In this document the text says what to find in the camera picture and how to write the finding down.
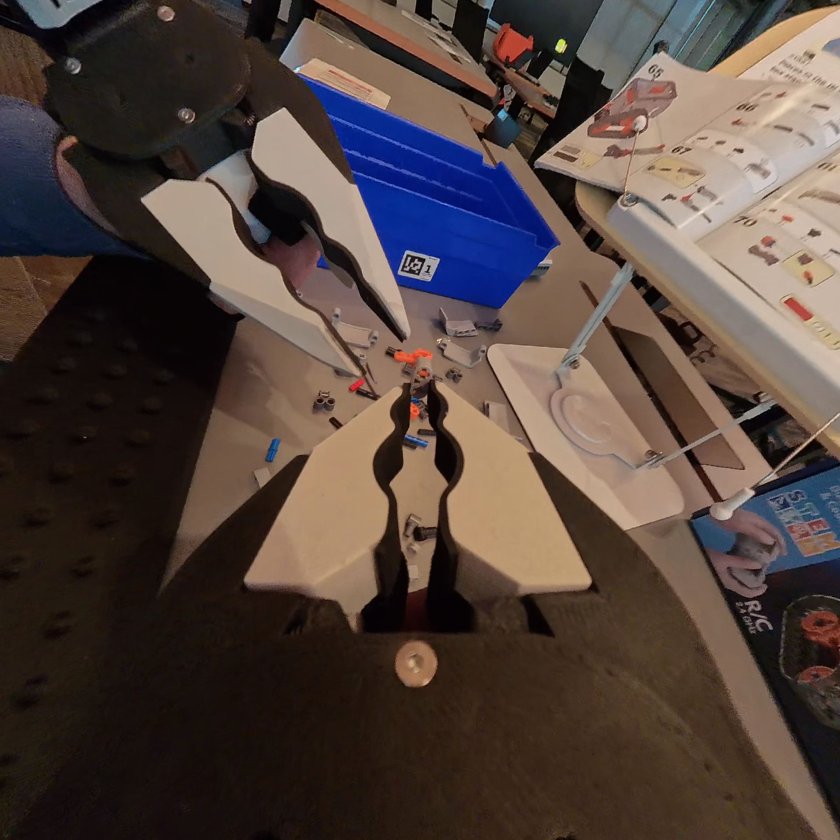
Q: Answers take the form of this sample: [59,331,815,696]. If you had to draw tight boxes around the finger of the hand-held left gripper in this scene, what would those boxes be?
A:
[252,108,411,342]
[141,177,362,378]

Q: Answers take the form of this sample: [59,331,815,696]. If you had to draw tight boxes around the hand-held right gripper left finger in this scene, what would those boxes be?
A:
[243,386,411,632]

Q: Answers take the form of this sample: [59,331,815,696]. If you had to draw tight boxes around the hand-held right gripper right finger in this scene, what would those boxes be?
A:
[430,381,593,632]

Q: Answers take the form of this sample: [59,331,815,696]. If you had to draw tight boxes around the light grey curved panel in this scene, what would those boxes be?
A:
[436,338,488,367]
[331,307,380,347]

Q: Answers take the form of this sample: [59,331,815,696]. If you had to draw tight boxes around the person's left forearm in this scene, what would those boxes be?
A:
[0,95,132,258]

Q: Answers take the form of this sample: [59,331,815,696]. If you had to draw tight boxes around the person's left hand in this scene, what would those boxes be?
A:
[261,233,322,293]

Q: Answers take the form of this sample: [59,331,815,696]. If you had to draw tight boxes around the light grey boxy panel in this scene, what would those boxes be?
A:
[484,400,526,442]

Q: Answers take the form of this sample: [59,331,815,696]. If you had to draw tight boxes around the blue storage bin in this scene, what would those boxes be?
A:
[298,75,560,309]

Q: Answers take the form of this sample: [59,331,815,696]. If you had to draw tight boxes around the white book stand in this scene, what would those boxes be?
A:
[487,7,840,531]

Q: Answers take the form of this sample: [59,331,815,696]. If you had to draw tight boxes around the background wooden table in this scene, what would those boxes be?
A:
[315,0,496,99]

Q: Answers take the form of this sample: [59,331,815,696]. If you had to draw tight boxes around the black dimpled pad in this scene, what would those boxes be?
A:
[0,256,237,840]

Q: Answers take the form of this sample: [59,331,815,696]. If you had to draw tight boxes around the orange plastic case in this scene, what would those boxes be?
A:
[492,23,534,67]

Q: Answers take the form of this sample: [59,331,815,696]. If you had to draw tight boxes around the printed toy box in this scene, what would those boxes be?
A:
[689,459,840,788]

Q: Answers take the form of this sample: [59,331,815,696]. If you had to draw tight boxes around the instruction booklet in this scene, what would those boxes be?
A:
[535,26,840,349]

